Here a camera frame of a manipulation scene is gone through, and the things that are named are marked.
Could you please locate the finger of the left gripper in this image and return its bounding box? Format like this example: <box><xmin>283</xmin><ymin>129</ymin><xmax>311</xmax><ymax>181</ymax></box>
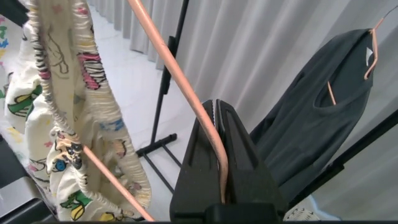
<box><xmin>0</xmin><ymin>0</ymin><xmax>30</xmax><ymax>27</ymax></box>

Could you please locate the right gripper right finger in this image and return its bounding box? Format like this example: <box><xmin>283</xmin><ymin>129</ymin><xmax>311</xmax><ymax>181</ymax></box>
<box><xmin>215</xmin><ymin>99</ymin><xmax>289</xmax><ymax>222</ymax></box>

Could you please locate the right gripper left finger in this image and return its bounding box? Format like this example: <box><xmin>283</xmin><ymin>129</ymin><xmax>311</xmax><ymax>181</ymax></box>
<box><xmin>169</xmin><ymin>99</ymin><xmax>223</xmax><ymax>222</ymax></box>

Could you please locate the dark grey t-shirt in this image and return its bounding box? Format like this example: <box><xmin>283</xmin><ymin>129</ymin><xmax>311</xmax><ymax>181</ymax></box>
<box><xmin>249</xmin><ymin>28</ymin><xmax>379</xmax><ymax>205</ymax></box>

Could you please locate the pink clothes hanger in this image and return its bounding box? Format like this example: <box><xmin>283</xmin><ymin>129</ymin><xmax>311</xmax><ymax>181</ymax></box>
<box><xmin>82</xmin><ymin>0</ymin><xmax>229</xmax><ymax>222</ymax></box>
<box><xmin>326</xmin><ymin>5</ymin><xmax>398</xmax><ymax>106</ymax></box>

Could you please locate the cream printed garment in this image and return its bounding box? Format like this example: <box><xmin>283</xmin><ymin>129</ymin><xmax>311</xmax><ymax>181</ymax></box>
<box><xmin>0</xmin><ymin>0</ymin><xmax>153</xmax><ymax>222</ymax></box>

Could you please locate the white laundry basket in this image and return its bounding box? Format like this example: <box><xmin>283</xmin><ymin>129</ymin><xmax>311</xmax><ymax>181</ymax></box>
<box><xmin>283</xmin><ymin>207</ymin><xmax>321</xmax><ymax>222</ymax></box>

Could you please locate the black clothes rack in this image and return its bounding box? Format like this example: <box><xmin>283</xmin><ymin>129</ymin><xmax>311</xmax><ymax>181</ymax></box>
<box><xmin>136</xmin><ymin>0</ymin><xmax>398</xmax><ymax>210</ymax></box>

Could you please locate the white curtain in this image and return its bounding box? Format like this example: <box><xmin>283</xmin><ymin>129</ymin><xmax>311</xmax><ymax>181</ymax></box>
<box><xmin>86</xmin><ymin>0</ymin><xmax>398</xmax><ymax>222</ymax></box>

